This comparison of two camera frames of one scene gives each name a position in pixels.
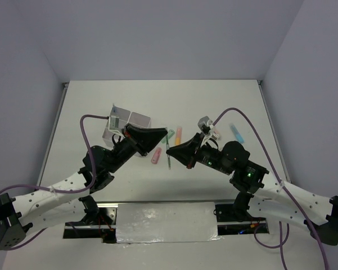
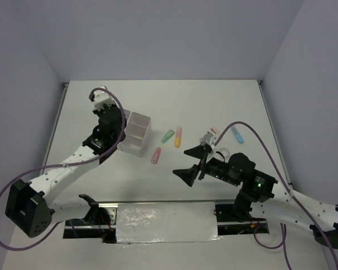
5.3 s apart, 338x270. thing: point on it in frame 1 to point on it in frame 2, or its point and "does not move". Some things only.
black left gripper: x=145 y=139 to x=99 y=113
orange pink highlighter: x=178 y=136 does not move
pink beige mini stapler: x=217 y=131 does not move
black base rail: x=231 y=219 does not move
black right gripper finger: x=185 y=153 to x=188 y=175
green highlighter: x=170 y=133 does not move
